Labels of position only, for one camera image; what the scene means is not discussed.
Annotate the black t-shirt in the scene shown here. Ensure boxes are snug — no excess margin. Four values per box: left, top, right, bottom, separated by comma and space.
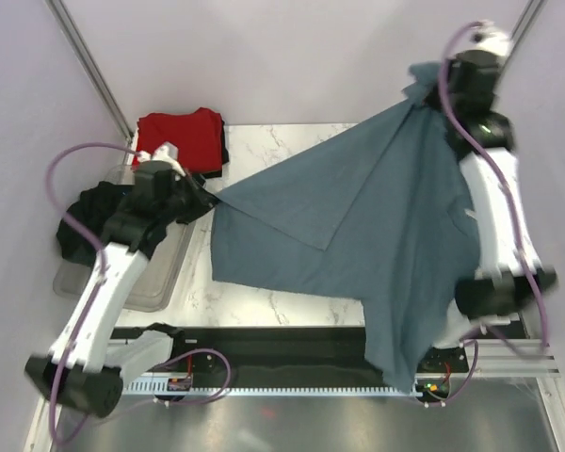
67, 175, 204, 258
195, 114, 230, 179

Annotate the clear plastic bin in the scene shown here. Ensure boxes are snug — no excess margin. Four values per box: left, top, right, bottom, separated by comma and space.
52, 164, 197, 313

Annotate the blue-grey t-shirt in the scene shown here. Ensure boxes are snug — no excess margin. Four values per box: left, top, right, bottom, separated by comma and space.
211, 63, 480, 392

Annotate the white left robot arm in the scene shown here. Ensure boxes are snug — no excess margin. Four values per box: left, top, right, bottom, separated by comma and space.
24, 158, 215, 418

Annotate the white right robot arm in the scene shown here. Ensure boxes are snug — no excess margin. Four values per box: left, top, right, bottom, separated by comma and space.
412, 49, 557, 371

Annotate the folded black t-shirt under red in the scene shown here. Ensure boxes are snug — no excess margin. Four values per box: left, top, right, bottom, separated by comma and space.
195, 114, 230, 179

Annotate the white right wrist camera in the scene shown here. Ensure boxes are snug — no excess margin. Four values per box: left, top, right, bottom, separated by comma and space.
471, 20, 513, 60

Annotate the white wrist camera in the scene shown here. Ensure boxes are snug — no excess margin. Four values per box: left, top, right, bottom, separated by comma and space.
137, 142, 186, 176
471, 20, 513, 60

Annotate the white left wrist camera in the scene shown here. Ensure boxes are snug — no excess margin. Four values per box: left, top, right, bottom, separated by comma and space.
137, 142, 186, 176

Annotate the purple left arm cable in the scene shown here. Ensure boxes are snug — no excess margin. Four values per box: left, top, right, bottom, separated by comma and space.
45, 141, 145, 448

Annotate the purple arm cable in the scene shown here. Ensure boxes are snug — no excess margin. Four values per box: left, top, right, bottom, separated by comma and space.
437, 21, 552, 359
45, 141, 145, 448

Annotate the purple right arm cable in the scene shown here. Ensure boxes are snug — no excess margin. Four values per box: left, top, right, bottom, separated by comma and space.
437, 21, 552, 359

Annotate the aluminium corner frame post right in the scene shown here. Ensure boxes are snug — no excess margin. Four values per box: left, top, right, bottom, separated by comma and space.
510, 0, 546, 48

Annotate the aluminium corner frame post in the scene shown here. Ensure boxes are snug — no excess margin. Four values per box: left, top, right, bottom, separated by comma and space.
510, 0, 546, 48
45, 0, 134, 143

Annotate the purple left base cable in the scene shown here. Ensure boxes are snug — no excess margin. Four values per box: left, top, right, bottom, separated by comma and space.
153, 347, 233, 409

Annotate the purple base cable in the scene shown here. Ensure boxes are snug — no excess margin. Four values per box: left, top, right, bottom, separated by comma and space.
416, 338, 481, 409
153, 347, 233, 409

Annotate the white slotted cable duct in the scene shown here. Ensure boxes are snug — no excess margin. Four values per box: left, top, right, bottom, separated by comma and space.
122, 373, 423, 397

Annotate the aluminium corner frame post left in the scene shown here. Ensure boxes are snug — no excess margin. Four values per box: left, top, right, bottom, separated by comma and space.
45, 0, 134, 143

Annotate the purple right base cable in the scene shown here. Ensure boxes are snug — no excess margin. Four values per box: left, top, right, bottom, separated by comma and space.
416, 338, 481, 409

